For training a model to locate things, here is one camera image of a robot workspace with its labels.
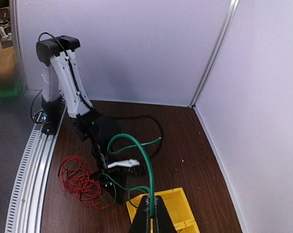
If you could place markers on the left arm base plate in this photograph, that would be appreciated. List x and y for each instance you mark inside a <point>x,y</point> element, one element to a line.
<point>50,115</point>

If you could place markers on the front aluminium rail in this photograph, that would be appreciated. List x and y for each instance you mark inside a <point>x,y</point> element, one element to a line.
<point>25,211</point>

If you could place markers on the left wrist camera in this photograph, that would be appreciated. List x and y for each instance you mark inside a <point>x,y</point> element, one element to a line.
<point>131,167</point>

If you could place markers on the left aluminium frame post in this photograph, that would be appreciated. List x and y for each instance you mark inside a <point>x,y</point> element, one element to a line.
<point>215,51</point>

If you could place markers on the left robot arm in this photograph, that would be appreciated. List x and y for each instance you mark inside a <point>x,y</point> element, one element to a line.
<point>62,88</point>

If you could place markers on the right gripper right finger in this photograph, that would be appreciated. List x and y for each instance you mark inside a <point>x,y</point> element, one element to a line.
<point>162,222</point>

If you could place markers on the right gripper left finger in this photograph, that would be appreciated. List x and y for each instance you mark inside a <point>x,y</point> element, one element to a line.
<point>142,220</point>

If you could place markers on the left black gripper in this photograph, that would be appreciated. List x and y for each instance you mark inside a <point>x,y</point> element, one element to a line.
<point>115,184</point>

